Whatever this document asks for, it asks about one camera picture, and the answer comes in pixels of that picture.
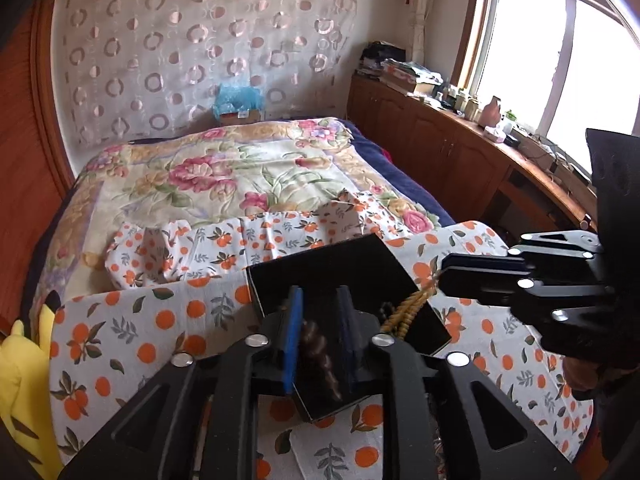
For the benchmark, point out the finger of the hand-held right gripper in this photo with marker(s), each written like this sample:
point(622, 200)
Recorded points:
point(555, 244)
point(480, 277)

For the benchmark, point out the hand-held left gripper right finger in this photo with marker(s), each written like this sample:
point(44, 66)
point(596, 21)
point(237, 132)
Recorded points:
point(345, 332)

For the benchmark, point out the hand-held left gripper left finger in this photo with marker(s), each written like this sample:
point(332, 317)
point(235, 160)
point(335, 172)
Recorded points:
point(295, 340)

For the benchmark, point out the yellow bead strand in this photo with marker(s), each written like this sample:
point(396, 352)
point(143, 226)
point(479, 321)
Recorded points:
point(407, 310)

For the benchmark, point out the black jewelry box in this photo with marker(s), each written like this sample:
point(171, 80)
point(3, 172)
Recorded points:
point(370, 270)

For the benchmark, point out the person's right hand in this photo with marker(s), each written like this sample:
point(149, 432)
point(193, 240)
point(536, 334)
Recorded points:
point(580, 377)

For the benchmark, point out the wooden cabinet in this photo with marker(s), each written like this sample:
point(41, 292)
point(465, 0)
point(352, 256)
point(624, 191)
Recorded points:
point(440, 145)

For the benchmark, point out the orange-print white sheet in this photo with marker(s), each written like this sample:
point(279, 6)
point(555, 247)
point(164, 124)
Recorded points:
point(150, 320)

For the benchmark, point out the dark blue blanket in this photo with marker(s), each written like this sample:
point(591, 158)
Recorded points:
point(380, 170)

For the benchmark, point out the window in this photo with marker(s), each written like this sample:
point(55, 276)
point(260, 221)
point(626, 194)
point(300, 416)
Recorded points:
point(530, 50)

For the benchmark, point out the floral blanket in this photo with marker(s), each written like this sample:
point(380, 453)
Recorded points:
point(225, 170)

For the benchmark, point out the stack of papers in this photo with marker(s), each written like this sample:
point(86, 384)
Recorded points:
point(407, 72)

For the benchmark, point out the small cardboard box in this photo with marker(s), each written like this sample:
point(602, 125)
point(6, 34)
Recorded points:
point(242, 116)

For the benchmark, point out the pile of dark clothes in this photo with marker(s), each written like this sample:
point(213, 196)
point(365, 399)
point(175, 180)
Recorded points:
point(381, 57)

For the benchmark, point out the blue plastic bag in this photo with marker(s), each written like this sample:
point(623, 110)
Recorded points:
point(237, 97)

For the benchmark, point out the beige window curtain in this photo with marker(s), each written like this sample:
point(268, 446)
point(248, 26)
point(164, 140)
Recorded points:
point(430, 5)

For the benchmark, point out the yellow plush toy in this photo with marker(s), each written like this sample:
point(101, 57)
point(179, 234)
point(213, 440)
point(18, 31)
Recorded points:
point(25, 385)

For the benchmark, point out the wooden wardrobe door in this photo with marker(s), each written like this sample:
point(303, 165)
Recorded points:
point(30, 160)

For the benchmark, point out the circle-print sheer curtain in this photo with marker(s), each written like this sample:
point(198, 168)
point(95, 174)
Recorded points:
point(150, 35)

